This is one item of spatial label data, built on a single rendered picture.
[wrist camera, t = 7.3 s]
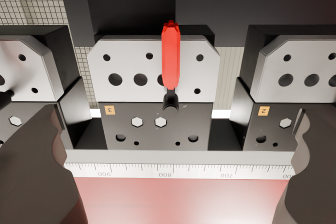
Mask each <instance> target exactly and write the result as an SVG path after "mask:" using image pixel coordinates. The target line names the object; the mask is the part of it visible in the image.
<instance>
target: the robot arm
mask: <svg viewBox="0 0 336 224"><path fill-rule="evenodd" d="M63 130H65V126H64V123H63V120H62V116H61V113H60V110H59V107H58V104H57V103H56V104H47V105H45V106H44V107H43V108H42V109H40V110H39V111H38V112H37V113H36V114H35V115H34V116H33V117H31V118H30V119H29V120H28V121H27V122H26V123H25V124H24V125H22V126H21V127H20V128H19V129H18V130H17V131H16V132H15V133H14V134H13V135H12V136H10V137H9V138H8V140H7V141H6V142H5V143H4V144H3V145H2V146H1V147H0V224H89V223H88V218H87V215H86V211H85V208H84V204H83V201H82V198H81V195H80V193H79V190H78V187H77V184H76V182H75V179H74V176H73V174H72V172H71V171H70V170H69V169H66V168H64V164H65V161H66V159H67V157H68V156H67V153H66V150H65V147H64V144H63V142H62V139H61V134H62V132H63ZM292 135H293V136H295V139H296V141H297V143H298V145H297V148H296V150H295V152H294V154H293V156H292V159H291V161H290V163H291V165H292V167H293V170H294V172H295V175H294V176H292V177H291V178H290V179H289V181H288V183H287V185H286V187H285V189H284V191H283V193H282V195H281V198H280V200H279V202H278V204H277V206H276V208H275V212H274V216H273V220H272V224H336V129H335V128H334V127H333V126H332V125H331V124H330V123H328V122H327V121H326V120H325V119H324V118H323V117H322V116H320V115H319V114H318V113H317V112H316V111H314V110H312V109H303V108H300V110H299V112H298V115H297V118H296V121H295V125H294V128H293V132H292Z"/></svg>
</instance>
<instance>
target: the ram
mask: <svg viewBox="0 0 336 224"><path fill-rule="evenodd" d="M65 151H66V154H67V159H66V161H65V164H143V165H232V166H292V165H291V159H292V157H293V155H294V153H295V152H293V151H242V149H241V146H240V144H239V141H238V139H237V136H236V134H235V132H234V129H233V127H232V124H231V122H230V120H229V119H212V120H211V127H210V135H209V143H208V150H207V151H192V150H108V147H107V143H106V138H105V133H104V128H103V124H102V119H101V118H92V119H91V121H90V122H89V124H88V126H87V128H86V129H85V131H84V133H83V134H82V136H81V138H80V140H79V141H78V143H77V145H76V146H75V148H74V149H66V150H65ZM74 180H75V183H76V185H77V188H78V191H79V194H80V196H81V199H82V202H83V206H84V209H85V213H86V216H87V220H88V224H272V221H273V217H274V214H275V210H276V206H277V204H278V202H279V200H280V198H281V196H282V194H283V192H284V190H285V188H286V186H287V184H288V182H289V179H219V178H140V177H74Z"/></svg>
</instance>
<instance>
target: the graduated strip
mask: <svg viewBox="0 0 336 224"><path fill-rule="evenodd" d="M63 167H64V168H66V169H68V170H70V171H71V172H72V174H73V177H100V178H180V179H260V180H289V179H290V178H291V177H292V176H294V175H295V171H294V169H293V167H292V166H276V165H187V164H98V163H65V164H64V166H63Z"/></svg>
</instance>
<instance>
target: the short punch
mask: <svg viewBox="0 0 336 224"><path fill-rule="evenodd" d="M87 1H88V7H89V12H90V18H91V23H92V28H93V32H94V33H162V30H163V28H164V23H168V22H169V20H173V22H174V23H176V0H87Z"/></svg>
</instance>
